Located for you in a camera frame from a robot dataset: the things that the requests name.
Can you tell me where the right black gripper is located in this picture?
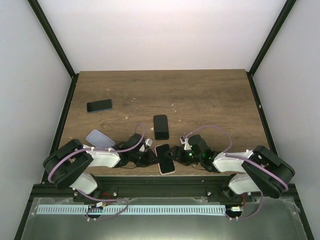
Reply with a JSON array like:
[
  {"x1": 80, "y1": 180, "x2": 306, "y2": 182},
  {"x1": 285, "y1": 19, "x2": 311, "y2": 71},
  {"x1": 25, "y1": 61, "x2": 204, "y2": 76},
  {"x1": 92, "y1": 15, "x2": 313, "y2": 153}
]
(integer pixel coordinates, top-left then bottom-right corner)
[{"x1": 163, "y1": 146, "x2": 203, "y2": 167}]

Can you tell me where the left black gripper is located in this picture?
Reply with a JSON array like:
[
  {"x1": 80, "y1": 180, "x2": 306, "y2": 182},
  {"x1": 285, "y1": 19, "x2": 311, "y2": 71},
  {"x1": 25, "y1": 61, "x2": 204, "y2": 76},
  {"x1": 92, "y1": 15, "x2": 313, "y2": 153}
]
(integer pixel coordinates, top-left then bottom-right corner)
[{"x1": 129, "y1": 149, "x2": 161, "y2": 168}]

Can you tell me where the pink phone case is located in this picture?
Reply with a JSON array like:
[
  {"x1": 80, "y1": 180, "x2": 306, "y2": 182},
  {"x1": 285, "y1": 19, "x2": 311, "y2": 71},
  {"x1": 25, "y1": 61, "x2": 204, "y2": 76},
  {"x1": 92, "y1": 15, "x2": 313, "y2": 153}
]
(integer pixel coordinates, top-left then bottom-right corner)
[{"x1": 154, "y1": 143, "x2": 176, "y2": 175}]

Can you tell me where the bare black phone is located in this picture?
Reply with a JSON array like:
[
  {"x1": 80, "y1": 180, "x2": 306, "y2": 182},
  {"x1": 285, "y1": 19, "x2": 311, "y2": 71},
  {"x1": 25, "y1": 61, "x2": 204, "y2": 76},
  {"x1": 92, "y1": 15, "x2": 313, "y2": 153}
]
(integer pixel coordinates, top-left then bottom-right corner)
[{"x1": 156, "y1": 144, "x2": 175, "y2": 174}]

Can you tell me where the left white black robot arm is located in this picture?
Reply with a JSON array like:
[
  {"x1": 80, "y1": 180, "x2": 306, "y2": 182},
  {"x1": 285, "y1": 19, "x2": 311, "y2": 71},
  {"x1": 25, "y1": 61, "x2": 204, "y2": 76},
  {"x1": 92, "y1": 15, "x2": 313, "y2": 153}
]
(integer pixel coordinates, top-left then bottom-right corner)
[{"x1": 42, "y1": 133, "x2": 159, "y2": 202}]

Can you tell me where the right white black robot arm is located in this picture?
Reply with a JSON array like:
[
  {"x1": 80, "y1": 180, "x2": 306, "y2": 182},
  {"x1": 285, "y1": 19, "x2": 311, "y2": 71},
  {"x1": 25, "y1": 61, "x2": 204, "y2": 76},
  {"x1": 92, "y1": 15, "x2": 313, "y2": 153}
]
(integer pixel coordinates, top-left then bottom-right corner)
[{"x1": 164, "y1": 144, "x2": 296, "y2": 202}]

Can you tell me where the lavender phone case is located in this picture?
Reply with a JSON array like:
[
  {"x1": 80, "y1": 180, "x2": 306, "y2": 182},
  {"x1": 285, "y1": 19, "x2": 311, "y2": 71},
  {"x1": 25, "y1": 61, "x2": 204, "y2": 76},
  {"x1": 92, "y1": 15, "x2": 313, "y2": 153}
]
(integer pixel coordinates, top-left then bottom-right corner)
[{"x1": 86, "y1": 129, "x2": 115, "y2": 149}]

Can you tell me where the black phone in blue case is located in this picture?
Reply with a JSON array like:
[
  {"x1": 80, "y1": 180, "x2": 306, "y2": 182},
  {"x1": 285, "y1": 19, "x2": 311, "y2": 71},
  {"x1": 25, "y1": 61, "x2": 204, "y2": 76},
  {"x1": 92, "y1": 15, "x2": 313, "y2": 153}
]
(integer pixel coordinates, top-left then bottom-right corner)
[{"x1": 86, "y1": 99, "x2": 113, "y2": 113}]

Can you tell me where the metal sheet panel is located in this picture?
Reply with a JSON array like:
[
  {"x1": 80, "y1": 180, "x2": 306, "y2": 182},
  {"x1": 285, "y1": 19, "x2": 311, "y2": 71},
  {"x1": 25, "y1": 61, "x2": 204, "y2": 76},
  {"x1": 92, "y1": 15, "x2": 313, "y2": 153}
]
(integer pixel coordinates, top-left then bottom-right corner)
[{"x1": 16, "y1": 197, "x2": 308, "y2": 240}]

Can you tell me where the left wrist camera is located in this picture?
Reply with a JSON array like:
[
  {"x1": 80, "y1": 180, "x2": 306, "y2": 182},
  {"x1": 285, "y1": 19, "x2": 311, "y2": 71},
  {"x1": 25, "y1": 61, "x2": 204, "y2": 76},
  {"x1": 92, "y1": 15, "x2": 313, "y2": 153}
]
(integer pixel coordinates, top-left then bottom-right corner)
[{"x1": 144, "y1": 138, "x2": 153, "y2": 148}]

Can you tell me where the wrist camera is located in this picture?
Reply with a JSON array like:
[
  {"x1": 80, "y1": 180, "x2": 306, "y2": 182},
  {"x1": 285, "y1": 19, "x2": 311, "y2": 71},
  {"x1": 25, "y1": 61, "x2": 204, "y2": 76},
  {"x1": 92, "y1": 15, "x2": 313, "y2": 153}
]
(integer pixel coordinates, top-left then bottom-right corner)
[
  {"x1": 180, "y1": 134, "x2": 208, "y2": 153},
  {"x1": 144, "y1": 138, "x2": 153, "y2": 148}
]

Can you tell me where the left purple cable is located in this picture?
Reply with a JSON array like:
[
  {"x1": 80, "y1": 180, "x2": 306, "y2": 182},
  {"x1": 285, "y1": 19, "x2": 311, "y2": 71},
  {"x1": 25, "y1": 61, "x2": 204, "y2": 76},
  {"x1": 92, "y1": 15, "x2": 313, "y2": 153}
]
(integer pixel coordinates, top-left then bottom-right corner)
[{"x1": 47, "y1": 124, "x2": 147, "y2": 185}]

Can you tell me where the purple cable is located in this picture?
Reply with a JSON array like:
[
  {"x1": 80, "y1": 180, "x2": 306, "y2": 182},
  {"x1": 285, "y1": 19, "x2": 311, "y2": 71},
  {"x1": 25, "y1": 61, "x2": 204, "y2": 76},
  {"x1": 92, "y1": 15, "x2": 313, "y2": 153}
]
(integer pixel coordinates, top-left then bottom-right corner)
[
  {"x1": 47, "y1": 124, "x2": 147, "y2": 185},
  {"x1": 184, "y1": 124, "x2": 288, "y2": 191}
]

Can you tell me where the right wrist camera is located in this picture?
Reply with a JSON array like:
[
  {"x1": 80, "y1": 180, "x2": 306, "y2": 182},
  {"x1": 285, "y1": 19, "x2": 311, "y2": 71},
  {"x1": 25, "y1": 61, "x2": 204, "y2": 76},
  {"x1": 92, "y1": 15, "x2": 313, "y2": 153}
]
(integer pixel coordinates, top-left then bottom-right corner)
[{"x1": 180, "y1": 134, "x2": 208, "y2": 153}]

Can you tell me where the black aluminium frame rail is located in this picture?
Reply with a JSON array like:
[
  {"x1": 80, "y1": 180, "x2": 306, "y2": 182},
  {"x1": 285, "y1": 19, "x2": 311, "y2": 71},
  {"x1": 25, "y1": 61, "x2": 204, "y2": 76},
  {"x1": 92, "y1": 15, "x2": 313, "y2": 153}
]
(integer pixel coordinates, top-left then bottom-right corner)
[{"x1": 72, "y1": 175, "x2": 296, "y2": 203}]

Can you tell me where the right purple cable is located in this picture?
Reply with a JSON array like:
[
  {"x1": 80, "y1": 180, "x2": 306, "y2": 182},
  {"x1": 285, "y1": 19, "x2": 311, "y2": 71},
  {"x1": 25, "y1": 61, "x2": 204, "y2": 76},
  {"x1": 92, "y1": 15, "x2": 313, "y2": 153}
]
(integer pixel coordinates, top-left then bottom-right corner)
[{"x1": 184, "y1": 124, "x2": 288, "y2": 191}]

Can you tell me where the light blue slotted cable duct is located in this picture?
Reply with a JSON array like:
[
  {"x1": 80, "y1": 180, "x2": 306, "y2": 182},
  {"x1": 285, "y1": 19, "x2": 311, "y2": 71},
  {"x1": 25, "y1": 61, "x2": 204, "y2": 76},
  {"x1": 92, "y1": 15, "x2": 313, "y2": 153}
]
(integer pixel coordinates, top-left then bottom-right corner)
[{"x1": 36, "y1": 204, "x2": 226, "y2": 216}]

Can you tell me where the right black frame post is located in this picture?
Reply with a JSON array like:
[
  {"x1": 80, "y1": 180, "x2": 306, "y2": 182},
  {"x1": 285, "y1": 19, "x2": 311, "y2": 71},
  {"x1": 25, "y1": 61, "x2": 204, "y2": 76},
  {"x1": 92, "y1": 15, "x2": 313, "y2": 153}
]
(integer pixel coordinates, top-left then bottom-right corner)
[{"x1": 248, "y1": 0, "x2": 298, "y2": 76}]

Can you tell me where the black frame post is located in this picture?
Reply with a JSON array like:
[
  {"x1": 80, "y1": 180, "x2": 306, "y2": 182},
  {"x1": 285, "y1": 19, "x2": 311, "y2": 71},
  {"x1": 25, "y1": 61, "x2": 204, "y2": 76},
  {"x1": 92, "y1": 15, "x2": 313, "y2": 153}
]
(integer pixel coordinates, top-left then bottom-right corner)
[
  {"x1": 248, "y1": 0, "x2": 298, "y2": 76},
  {"x1": 26, "y1": 0, "x2": 76, "y2": 79}
]

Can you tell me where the left black frame post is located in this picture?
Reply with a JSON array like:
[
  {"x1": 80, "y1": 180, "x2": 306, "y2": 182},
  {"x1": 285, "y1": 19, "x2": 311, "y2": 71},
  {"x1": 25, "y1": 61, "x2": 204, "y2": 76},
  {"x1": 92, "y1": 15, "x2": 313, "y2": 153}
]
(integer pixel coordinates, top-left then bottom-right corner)
[{"x1": 26, "y1": 0, "x2": 76, "y2": 79}]

